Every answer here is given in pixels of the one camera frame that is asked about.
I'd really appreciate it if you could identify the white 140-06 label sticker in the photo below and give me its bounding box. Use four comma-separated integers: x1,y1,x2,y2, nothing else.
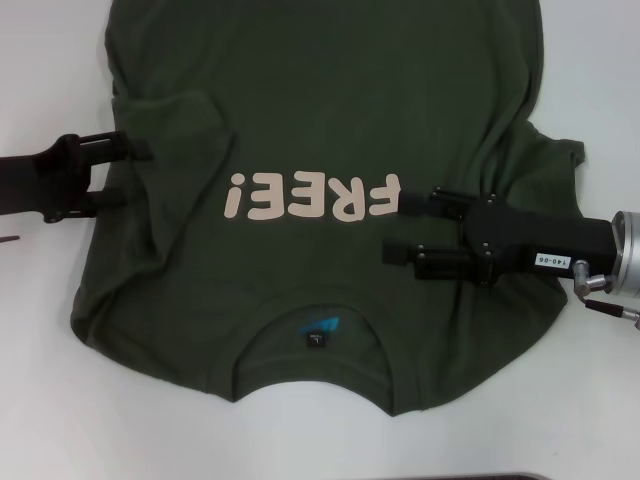
532,254,572,271

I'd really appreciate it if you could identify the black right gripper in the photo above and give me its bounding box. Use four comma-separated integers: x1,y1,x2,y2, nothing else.
381,186,616,289

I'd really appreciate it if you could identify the dark green FREE! t-shirt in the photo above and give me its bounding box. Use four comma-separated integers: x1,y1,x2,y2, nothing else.
69,0,586,419

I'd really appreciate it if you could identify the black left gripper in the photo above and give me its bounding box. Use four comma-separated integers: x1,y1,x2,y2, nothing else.
0,128,154,224

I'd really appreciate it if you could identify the silver right arm cable connector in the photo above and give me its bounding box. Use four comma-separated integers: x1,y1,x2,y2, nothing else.
572,259,640,329

